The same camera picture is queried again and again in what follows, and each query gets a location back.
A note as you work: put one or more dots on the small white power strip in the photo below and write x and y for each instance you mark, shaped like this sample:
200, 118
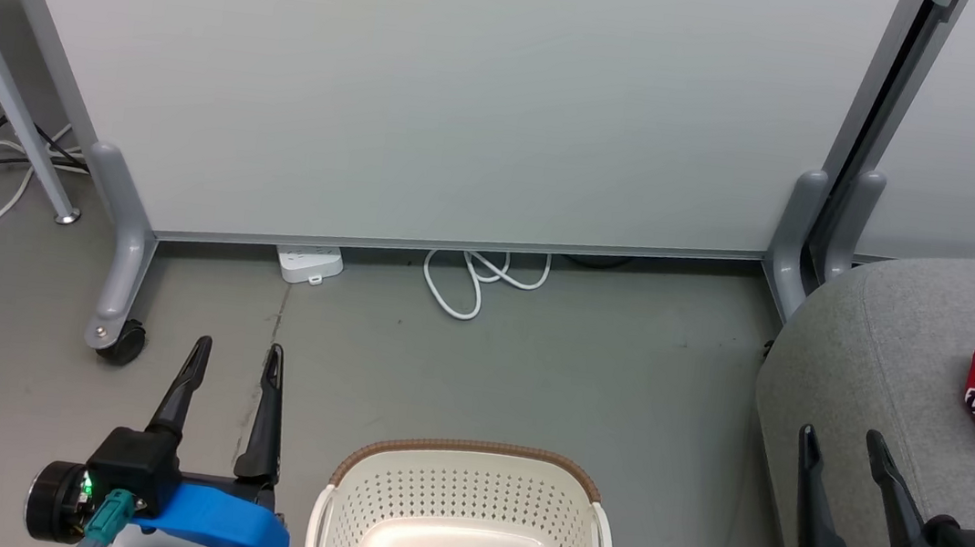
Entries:
309, 264

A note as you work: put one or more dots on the grey fabric sofa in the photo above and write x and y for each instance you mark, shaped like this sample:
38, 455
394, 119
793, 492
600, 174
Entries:
900, 357

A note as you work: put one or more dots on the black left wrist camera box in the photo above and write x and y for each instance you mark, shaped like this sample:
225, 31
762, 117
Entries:
135, 463

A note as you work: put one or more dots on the black caster wheel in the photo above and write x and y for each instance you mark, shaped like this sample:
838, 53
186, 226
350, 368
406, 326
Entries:
122, 342

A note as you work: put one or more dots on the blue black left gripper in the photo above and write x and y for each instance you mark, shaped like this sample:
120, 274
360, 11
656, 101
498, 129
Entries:
220, 523

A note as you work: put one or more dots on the large white partition board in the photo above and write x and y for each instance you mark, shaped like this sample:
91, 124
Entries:
436, 84

